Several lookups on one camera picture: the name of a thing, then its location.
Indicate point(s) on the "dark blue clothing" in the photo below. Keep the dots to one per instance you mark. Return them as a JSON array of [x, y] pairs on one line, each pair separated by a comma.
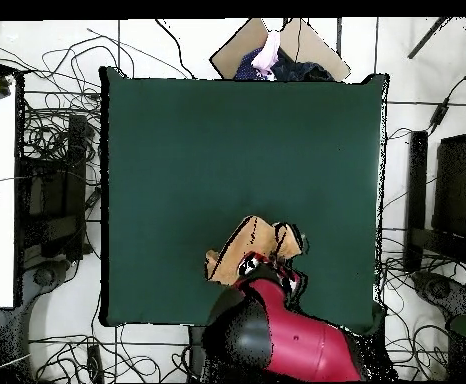
[[293, 70]]

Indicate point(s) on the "black power strip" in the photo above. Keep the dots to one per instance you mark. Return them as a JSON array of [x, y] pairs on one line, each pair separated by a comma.
[[95, 362]]

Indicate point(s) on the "brown cardboard box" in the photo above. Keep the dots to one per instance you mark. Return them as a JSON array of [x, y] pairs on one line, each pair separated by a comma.
[[237, 48]]

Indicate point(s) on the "orange terry towel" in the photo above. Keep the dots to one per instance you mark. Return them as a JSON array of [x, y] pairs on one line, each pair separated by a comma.
[[225, 268]]

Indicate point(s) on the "black rod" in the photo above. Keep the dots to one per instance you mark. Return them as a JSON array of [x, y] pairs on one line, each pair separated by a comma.
[[427, 38]]

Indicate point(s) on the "grey chair base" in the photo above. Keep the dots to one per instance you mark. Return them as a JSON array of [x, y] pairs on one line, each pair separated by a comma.
[[45, 276], [437, 288]]

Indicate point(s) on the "dark green table cloth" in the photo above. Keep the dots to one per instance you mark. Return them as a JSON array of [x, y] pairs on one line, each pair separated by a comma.
[[177, 132]]

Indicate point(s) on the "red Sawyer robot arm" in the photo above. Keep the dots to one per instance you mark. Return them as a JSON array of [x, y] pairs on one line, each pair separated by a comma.
[[309, 348]]

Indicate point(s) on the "black power adapter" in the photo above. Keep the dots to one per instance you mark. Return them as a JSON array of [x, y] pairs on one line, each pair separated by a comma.
[[439, 115]]

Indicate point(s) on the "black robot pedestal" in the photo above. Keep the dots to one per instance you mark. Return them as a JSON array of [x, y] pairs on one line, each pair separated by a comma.
[[196, 352]]

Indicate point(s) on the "pink garment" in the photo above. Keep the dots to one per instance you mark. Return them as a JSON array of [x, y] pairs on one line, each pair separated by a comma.
[[269, 52]]

